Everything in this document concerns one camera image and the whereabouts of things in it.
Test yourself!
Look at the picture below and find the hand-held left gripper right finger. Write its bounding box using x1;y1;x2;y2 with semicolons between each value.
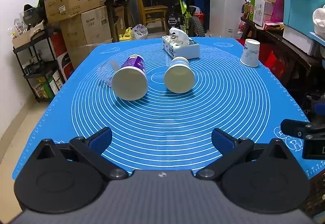
195;128;296;180

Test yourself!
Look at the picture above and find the small cardboard box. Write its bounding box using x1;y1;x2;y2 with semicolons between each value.
12;23;46;49

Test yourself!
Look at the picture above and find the pink gift bag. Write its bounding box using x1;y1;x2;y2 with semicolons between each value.
270;0;285;23

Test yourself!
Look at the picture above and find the red paper bag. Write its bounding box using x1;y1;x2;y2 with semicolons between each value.
264;51;288;83

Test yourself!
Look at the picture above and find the yellow plastic jug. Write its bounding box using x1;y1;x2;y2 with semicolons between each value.
119;27;135;41

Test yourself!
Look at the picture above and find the large printed cardboard box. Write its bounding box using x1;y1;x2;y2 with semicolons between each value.
61;6;113;47

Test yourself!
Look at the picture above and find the blue white paper cup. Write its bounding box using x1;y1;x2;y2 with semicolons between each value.
164;57;195;94

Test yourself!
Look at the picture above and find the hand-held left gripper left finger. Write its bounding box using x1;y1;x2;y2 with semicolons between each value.
32;127;129;181

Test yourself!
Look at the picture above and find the dark wooden side table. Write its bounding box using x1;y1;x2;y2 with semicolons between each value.
240;17;325;115

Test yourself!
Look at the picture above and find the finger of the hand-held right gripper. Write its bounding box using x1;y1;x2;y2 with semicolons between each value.
281;119;316;139

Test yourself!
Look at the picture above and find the wooden chair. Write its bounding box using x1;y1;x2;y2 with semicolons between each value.
133;0;169;34

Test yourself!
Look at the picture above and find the light blue storage bin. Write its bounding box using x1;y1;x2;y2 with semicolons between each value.
281;0;325;34

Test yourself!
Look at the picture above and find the white chest freezer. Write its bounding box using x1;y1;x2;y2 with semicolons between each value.
209;0;247;39

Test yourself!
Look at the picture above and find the black shelf rack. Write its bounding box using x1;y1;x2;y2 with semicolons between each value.
13;28;64;102

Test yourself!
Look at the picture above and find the black and green bicycle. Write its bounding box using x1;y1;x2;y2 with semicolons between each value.
149;0;206;38

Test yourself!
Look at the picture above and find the crumpled plastic bag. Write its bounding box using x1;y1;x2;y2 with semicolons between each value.
132;24;149;40

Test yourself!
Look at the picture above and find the blue silicone baking mat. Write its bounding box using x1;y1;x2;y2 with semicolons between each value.
11;36;325;181

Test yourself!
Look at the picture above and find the white patterned paper cup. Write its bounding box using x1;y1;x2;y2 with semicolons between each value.
240;38;261;68

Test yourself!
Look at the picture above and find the red and white box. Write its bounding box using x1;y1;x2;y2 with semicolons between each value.
50;33;75;80

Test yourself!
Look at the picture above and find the black helmet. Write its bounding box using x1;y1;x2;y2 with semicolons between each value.
23;4;46;28

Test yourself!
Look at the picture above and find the white foam box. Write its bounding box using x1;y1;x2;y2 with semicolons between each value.
282;25;318;56

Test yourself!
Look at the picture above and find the patterned tissue box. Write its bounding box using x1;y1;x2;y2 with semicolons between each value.
162;27;200;60

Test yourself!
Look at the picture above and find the clear plastic cup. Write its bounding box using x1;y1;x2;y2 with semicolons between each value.
98;60;120;86

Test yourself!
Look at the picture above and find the purple paper cup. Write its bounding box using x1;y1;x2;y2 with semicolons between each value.
112;54;149;101

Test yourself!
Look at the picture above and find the green and white carton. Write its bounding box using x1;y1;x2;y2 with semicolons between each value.
247;0;266;27

